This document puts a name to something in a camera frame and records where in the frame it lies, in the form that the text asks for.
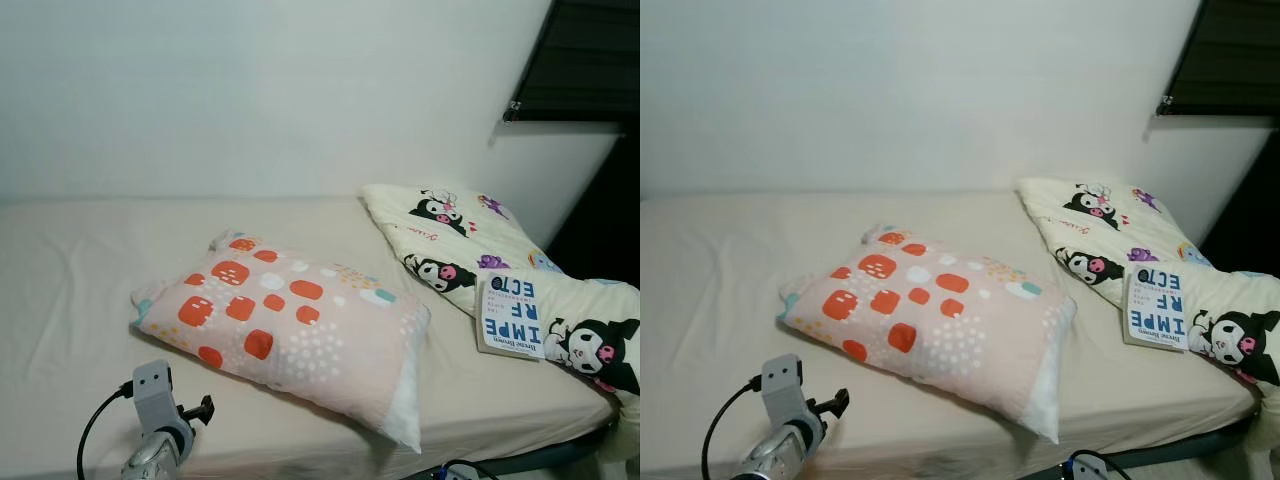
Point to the pink pillow with orange spots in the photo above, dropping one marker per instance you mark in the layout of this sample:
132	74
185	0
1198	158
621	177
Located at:
960	340
320	350

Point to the white book with blue letters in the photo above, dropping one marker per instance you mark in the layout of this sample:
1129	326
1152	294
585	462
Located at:
1155	305
510	315

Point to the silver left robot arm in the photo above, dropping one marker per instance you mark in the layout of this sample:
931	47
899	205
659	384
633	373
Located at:
155	455
785	450

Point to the mattress with beige sheet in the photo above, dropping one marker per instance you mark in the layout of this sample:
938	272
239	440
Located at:
80	290
720	290

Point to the dark teal bed base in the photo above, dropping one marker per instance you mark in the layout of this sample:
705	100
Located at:
560	450
1200	440

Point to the cream cartoon print blanket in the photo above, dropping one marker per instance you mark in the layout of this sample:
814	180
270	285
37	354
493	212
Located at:
1080	225
440	235

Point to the black window blind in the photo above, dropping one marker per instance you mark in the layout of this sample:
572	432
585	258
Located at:
1235	50
590	60

